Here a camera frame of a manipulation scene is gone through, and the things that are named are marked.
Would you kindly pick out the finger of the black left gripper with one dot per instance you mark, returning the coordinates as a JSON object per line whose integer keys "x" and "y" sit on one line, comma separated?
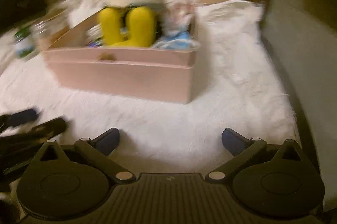
{"x": 26, "y": 144}
{"x": 16, "y": 119}

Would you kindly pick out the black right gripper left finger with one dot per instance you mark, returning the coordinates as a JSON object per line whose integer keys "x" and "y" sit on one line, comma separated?
{"x": 96, "y": 151}

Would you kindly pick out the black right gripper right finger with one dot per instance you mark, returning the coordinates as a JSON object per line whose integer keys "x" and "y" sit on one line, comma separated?
{"x": 245, "y": 152}

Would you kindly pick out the yellow plush toy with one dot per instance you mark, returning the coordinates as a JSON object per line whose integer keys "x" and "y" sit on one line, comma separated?
{"x": 128, "y": 28}

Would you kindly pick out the blue soft cloth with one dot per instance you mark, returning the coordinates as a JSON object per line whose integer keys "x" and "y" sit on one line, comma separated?
{"x": 182, "y": 41}

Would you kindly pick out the white fluffy rug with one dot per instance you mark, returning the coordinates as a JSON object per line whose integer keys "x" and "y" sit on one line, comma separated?
{"x": 234, "y": 86}

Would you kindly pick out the green white bottle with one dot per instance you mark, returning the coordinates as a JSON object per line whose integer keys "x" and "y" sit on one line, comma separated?
{"x": 24, "y": 44}

